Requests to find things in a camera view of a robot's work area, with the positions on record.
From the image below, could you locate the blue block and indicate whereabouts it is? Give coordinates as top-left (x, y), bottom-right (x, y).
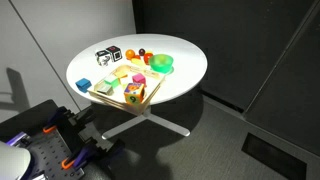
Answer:
top-left (75, 77), bottom-right (93, 94)

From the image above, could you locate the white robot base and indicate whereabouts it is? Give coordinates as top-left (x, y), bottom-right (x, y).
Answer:
top-left (0, 139), bottom-right (33, 180)

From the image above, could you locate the pink block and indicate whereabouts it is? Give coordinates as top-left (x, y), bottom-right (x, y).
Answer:
top-left (131, 72), bottom-right (147, 86)

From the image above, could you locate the yellow block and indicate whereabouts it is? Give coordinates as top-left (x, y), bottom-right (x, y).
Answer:
top-left (114, 69), bottom-right (129, 79)

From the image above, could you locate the wooden tray box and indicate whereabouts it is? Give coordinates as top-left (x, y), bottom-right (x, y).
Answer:
top-left (87, 64), bottom-right (167, 117)

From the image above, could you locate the green block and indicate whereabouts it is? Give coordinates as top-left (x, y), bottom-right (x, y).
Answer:
top-left (103, 74), bottom-right (121, 89)

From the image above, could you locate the grey block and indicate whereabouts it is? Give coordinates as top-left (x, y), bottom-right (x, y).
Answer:
top-left (96, 83), bottom-right (114, 97)

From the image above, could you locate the colourful number cube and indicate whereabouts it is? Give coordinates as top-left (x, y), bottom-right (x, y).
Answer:
top-left (123, 82), bottom-right (146, 105)

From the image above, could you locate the green plastic bowl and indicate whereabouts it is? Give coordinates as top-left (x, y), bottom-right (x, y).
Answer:
top-left (148, 53), bottom-right (175, 74)

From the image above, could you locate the red toy tomato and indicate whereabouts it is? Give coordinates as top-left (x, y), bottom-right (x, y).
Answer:
top-left (143, 52), bottom-right (154, 65)

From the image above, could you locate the yellow toy fruit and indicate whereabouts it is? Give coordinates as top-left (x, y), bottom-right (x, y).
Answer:
top-left (130, 57), bottom-right (146, 67)

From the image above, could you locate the orange toy fruit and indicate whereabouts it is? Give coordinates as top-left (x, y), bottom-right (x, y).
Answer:
top-left (125, 48), bottom-right (136, 60)

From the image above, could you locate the black and white cube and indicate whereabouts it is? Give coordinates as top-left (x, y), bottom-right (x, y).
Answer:
top-left (95, 49), bottom-right (112, 67)

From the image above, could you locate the purple and orange spring clamp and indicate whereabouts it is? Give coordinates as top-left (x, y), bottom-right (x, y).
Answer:
top-left (42, 106), bottom-right (73, 134)
top-left (60, 143), bottom-right (101, 170)

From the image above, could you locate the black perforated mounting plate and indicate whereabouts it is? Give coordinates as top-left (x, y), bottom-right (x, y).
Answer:
top-left (19, 128), bottom-right (86, 180)

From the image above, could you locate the black robot cart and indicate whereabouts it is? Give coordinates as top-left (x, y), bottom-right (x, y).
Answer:
top-left (0, 98), bottom-right (116, 180)

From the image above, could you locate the white table pedestal base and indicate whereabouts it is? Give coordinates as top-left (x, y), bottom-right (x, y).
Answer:
top-left (101, 106), bottom-right (191, 140)

